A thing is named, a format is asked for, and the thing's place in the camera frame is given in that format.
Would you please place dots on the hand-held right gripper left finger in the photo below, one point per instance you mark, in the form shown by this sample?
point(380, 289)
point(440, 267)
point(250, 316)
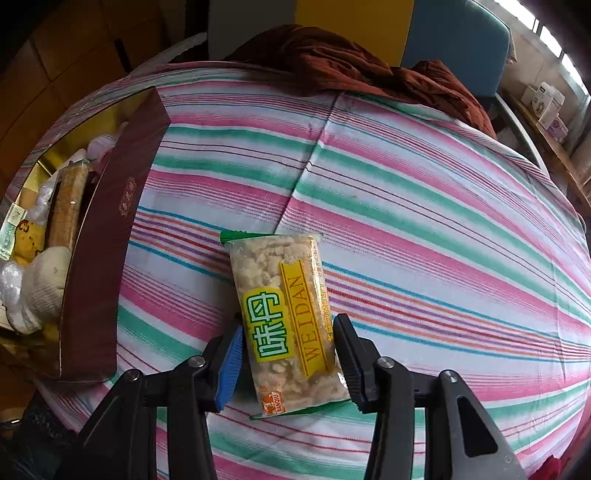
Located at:
point(228, 369)

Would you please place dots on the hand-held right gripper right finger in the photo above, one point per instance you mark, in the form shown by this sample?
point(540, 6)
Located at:
point(355, 364)

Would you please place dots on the yellow label snack packet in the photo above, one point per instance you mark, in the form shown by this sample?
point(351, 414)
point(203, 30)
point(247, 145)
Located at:
point(277, 286)

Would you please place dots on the gold metal tin tray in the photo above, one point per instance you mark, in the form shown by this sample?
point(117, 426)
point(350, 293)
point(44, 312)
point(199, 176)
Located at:
point(106, 240)

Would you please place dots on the clear rice crisp packet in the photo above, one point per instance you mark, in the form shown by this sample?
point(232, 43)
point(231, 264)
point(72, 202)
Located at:
point(69, 207)

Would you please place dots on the yellow spotted bananas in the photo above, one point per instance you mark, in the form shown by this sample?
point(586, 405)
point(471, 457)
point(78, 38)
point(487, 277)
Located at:
point(27, 237)

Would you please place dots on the pink printed tube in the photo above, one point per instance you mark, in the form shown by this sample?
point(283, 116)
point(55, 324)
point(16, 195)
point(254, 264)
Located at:
point(100, 145)

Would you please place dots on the striped pink green sheet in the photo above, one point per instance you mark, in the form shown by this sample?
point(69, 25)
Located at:
point(415, 207)

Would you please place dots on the wooden side shelf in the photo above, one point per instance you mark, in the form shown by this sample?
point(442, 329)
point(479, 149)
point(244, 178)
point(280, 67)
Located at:
point(558, 157)

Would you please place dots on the dark red cloth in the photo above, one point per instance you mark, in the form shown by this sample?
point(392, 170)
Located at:
point(346, 60)

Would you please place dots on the small purple carton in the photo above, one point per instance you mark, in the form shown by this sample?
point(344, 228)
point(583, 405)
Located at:
point(559, 129)

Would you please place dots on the white printed carton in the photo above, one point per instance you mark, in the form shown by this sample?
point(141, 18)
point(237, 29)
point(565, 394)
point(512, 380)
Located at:
point(545, 101)

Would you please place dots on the grey yellow blue headboard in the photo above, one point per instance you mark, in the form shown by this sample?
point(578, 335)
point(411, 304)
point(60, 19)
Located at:
point(438, 37)

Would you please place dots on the wooden wardrobe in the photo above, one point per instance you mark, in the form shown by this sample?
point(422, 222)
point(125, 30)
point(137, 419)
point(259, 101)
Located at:
point(69, 46)

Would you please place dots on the bright window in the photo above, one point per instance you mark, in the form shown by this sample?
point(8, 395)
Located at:
point(545, 37)

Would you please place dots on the light metal bed rail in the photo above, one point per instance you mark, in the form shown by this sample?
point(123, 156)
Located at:
point(521, 134)
point(184, 45)

